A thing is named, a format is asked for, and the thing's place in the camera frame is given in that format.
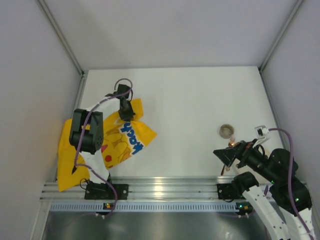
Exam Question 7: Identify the yellow Pikachu placemat cloth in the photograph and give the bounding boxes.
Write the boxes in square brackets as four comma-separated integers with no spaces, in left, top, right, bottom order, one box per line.
[57,98,157,192]

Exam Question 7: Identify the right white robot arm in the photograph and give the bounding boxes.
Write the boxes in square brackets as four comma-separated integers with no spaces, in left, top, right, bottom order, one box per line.
[213,139,317,240]

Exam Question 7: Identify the copper fork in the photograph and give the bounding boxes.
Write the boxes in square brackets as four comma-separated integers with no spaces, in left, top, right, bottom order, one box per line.
[220,135,235,176]

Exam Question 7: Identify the white paper plate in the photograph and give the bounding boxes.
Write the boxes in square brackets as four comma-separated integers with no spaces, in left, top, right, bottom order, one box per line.
[231,158,269,184]

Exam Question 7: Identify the perforated grey cable duct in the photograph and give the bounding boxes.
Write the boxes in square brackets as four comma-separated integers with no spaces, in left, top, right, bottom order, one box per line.
[50,201,253,213]

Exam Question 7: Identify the copper spoon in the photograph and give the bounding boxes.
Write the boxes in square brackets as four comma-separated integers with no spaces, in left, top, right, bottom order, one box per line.
[225,142,237,172]

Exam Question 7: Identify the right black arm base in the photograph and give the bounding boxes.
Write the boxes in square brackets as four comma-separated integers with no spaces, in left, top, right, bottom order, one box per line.
[216,183,245,203]

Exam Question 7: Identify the small grey cup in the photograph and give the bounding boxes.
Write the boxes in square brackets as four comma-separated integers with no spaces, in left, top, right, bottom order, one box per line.
[219,124,235,139]

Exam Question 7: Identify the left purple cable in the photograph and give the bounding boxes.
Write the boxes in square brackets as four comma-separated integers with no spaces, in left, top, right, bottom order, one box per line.
[74,78,118,218]

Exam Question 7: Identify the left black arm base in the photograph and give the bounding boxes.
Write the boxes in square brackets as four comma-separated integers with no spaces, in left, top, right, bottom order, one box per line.
[84,180,129,200]

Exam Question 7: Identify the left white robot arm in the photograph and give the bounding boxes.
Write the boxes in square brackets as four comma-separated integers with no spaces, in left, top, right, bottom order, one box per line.
[69,83,135,185]

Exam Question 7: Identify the aluminium mounting rail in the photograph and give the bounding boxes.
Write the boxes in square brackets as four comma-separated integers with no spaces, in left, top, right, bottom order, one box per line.
[40,176,233,201]

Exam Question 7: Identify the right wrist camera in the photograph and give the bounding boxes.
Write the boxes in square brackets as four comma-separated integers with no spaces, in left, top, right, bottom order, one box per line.
[254,125,270,145]

